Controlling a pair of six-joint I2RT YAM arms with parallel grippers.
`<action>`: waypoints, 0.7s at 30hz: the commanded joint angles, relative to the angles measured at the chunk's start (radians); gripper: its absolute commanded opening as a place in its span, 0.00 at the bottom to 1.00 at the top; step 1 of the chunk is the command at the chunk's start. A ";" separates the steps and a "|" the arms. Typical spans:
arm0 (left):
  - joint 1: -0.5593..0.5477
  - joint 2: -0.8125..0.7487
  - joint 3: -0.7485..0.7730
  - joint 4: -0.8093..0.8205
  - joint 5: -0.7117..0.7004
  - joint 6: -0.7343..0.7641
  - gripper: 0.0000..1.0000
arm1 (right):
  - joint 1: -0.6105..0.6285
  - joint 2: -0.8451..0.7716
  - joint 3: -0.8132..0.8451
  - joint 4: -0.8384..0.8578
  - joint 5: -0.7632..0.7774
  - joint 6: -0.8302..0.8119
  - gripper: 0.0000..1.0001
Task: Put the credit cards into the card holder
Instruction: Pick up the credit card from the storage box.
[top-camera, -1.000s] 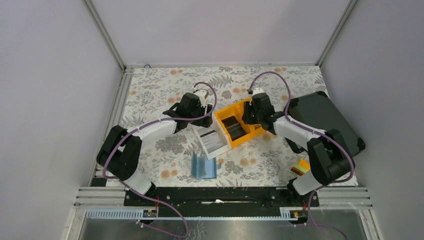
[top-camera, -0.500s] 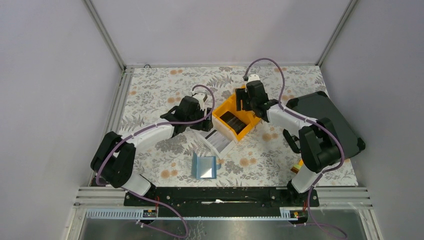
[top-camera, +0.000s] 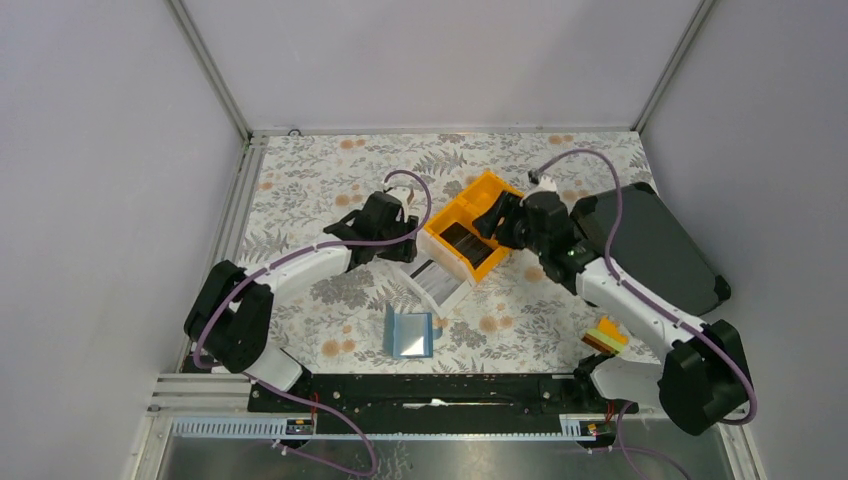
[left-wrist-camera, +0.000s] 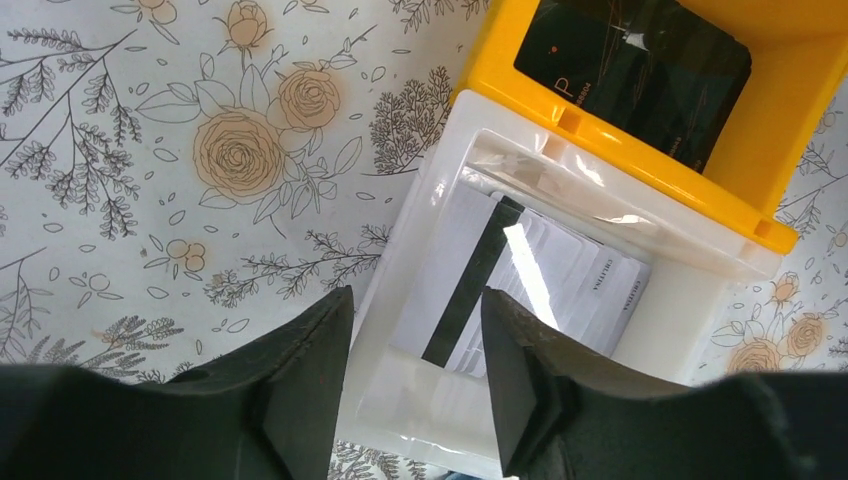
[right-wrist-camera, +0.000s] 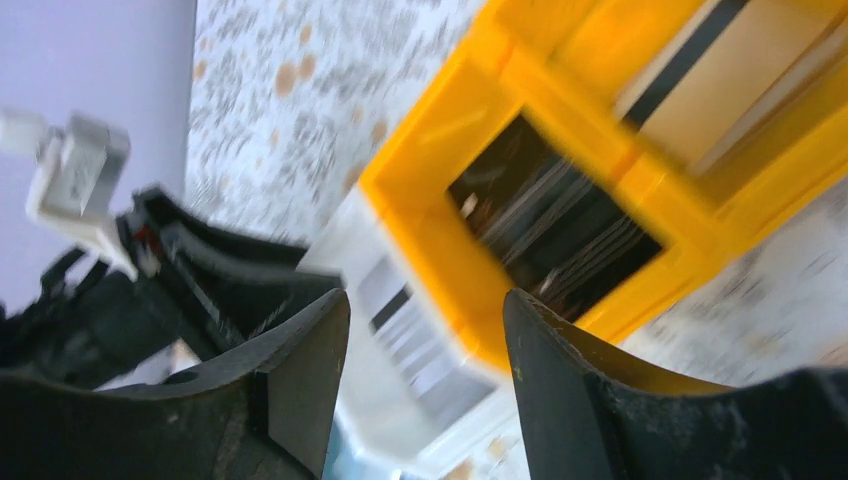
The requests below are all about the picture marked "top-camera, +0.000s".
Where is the white card storage bin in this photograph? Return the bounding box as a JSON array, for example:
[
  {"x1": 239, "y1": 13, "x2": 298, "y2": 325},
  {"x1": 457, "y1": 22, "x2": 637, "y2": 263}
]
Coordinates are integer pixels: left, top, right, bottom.
[{"x1": 396, "y1": 253, "x2": 473, "y2": 317}]

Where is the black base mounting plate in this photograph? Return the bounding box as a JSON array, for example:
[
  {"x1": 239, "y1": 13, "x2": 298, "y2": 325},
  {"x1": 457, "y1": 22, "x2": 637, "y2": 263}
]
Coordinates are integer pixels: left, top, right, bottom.
[{"x1": 247, "y1": 361, "x2": 625, "y2": 436}]

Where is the slotted aluminium cable rail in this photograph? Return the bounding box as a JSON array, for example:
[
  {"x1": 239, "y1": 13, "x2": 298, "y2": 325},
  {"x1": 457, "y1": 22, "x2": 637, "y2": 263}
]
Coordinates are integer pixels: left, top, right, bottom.
[{"x1": 171, "y1": 416, "x2": 316, "y2": 440}]

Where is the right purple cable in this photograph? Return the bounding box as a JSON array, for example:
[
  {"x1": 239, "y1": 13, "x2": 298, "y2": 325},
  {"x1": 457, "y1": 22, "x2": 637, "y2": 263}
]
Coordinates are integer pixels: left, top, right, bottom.
[{"x1": 529, "y1": 148, "x2": 759, "y2": 425}]

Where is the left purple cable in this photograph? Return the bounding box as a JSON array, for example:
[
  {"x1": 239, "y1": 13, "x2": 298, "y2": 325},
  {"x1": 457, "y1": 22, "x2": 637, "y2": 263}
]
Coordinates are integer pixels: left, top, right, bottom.
[{"x1": 192, "y1": 169, "x2": 433, "y2": 372}]

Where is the purple cable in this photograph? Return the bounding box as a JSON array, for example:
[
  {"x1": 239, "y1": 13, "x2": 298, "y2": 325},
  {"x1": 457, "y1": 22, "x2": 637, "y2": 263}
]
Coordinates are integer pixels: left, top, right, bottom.
[
  {"x1": 529, "y1": 148, "x2": 759, "y2": 425},
  {"x1": 192, "y1": 169, "x2": 433, "y2": 372}
]

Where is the black hard case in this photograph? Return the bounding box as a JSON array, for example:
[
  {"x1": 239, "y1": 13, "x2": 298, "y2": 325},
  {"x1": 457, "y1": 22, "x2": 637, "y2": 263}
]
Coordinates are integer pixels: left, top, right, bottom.
[{"x1": 611, "y1": 182, "x2": 731, "y2": 316}]

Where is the blue card holder wallet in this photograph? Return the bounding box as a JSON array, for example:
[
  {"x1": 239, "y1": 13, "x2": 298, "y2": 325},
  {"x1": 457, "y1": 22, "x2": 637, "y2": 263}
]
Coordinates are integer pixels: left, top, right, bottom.
[{"x1": 383, "y1": 304, "x2": 443, "y2": 359}]

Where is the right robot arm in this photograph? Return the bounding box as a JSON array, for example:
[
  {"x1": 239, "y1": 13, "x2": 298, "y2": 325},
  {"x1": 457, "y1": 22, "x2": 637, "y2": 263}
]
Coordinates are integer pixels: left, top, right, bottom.
[{"x1": 472, "y1": 191, "x2": 759, "y2": 435}]

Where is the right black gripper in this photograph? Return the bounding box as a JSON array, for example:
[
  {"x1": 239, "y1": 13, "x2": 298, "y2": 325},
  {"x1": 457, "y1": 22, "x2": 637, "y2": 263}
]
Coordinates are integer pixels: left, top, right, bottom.
[{"x1": 470, "y1": 191, "x2": 547, "y2": 257}]

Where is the small yellow green block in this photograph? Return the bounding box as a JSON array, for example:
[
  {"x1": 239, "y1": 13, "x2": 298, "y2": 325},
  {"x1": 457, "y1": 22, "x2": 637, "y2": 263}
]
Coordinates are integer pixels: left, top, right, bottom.
[{"x1": 581, "y1": 316, "x2": 629, "y2": 355}]

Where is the yellow card storage bin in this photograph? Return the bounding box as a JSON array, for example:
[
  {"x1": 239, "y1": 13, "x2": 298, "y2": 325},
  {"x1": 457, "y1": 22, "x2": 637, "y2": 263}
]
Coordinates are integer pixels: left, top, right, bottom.
[{"x1": 423, "y1": 170, "x2": 525, "y2": 284}]

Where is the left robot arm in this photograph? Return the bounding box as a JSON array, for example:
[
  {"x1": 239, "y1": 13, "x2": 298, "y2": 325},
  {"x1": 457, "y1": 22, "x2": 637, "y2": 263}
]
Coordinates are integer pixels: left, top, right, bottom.
[{"x1": 184, "y1": 187, "x2": 419, "y2": 411}]

